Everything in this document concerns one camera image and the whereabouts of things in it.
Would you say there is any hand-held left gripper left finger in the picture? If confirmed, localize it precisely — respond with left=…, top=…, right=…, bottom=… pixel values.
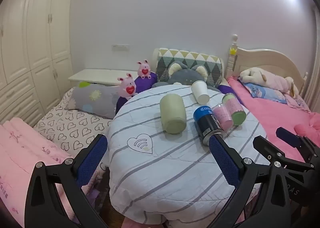
left=24, top=134, right=108, bottom=228

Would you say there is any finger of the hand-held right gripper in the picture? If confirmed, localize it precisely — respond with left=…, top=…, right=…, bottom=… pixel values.
left=276, top=127, right=320, bottom=159
left=252, top=136, right=316, bottom=170

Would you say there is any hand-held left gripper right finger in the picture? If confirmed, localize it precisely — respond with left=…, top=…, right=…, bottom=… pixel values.
left=209, top=135, right=292, bottom=228

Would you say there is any pale green cup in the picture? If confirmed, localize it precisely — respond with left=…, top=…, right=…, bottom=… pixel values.
left=159, top=93, right=187, bottom=135

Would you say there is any clear pink dotted cup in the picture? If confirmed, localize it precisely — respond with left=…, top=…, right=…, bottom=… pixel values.
left=212, top=104, right=234, bottom=131

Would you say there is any blue and black cup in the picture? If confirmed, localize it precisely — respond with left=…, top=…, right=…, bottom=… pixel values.
left=193, top=105, right=225, bottom=146

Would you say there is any pink cup with green base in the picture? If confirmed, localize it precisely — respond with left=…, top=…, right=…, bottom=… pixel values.
left=222, top=93, right=246, bottom=126

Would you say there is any white paper cup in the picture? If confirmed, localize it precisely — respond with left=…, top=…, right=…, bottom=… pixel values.
left=191, top=80, right=210, bottom=105

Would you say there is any bright pink bedsheet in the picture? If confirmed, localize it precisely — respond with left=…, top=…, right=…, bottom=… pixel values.
left=226, top=76, right=320, bottom=166

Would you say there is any heart print bedsheet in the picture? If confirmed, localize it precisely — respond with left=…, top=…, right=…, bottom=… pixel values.
left=32, top=86, right=113, bottom=159

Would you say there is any blue cartoon pillow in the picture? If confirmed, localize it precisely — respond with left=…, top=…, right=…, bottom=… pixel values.
left=241, top=81, right=288, bottom=105

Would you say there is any grey floral pillow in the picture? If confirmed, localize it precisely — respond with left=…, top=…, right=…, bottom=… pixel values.
left=71, top=81, right=121, bottom=120

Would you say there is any white and pink plush toy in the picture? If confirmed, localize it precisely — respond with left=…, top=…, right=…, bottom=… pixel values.
left=239, top=67, right=299, bottom=98

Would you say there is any striped cloth covered round table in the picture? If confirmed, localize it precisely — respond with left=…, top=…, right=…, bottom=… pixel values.
left=106, top=84, right=272, bottom=226

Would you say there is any pale pink quilt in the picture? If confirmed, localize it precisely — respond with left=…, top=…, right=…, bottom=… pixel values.
left=0, top=117, right=110, bottom=228

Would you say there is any purple cushion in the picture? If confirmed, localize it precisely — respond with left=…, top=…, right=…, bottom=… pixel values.
left=134, top=71, right=158, bottom=93
left=217, top=84, right=233, bottom=95

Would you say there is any cream wooden headboard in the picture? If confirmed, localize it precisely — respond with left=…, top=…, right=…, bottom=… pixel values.
left=227, top=34, right=309, bottom=99

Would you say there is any large pink bunny plush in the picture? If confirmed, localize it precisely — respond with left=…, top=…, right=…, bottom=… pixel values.
left=117, top=73, right=137, bottom=99

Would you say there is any white bedside cabinet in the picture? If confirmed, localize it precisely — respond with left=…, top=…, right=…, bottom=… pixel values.
left=68, top=68, right=140, bottom=86

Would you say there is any grey cat plush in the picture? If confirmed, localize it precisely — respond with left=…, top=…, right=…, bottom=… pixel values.
left=152, top=61, right=222, bottom=91

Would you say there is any small pink bunny plush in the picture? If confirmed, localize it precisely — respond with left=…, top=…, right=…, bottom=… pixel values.
left=136, top=60, right=152, bottom=79

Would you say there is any triangle patterned pillow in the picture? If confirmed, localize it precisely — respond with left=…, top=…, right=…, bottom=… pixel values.
left=153, top=48, right=225, bottom=87

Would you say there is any white wardrobe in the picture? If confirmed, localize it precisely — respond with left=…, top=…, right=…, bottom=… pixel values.
left=0, top=0, right=76, bottom=128

